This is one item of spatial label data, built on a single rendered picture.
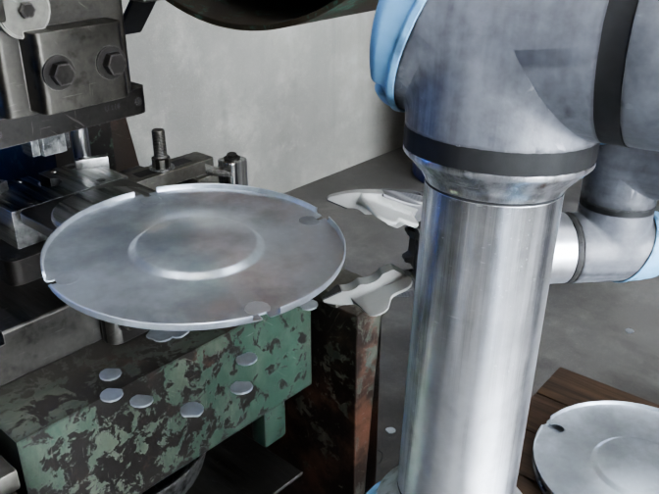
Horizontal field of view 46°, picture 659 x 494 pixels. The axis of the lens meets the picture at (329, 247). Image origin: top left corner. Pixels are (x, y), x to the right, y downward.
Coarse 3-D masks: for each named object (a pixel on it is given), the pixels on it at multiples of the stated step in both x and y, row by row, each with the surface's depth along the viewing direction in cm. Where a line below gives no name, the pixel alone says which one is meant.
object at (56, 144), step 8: (56, 136) 88; (64, 136) 89; (24, 144) 88; (32, 144) 87; (40, 144) 87; (48, 144) 88; (56, 144) 88; (64, 144) 89; (24, 152) 89; (32, 152) 87; (40, 152) 88; (48, 152) 88; (56, 152) 89
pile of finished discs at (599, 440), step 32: (576, 416) 117; (608, 416) 117; (640, 416) 117; (544, 448) 111; (576, 448) 111; (608, 448) 110; (640, 448) 110; (544, 480) 104; (576, 480) 105; (608, 480) 104; (640, 480) 104
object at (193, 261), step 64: (192, 192) 87; (256, 192) 88; (64, 256) 73; (128, 256) 73; (192, 256) 73; (256, 256) 74; (320, 256) 75; (128, 320) 63; (192, 320) 64; (256, 320) 65
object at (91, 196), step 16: (80, 192) 89; (96, 192) 88; (112, 192) 88; (128, 192) 88; (144, 192) 88; (32, 208) 85; (48, 208) 85; (64, 208) 84; (80, 208) 84; (32, 224) 83; (48, 224) 81; (112, 336) 84; (128, 336) 85
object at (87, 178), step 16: (48, 176) 94; (64, 176) 94; (80, 176) 94; (96, 176) 94; (112, 176) 94; (16, 192) 89; (32, 192) 89; (48, 192) 89; (64, 192) 89; (0, 208) 86; (16, 208) 85; (0, 224) 87; (16, 224) 85; (16, 240) 86; (32, 240) 87
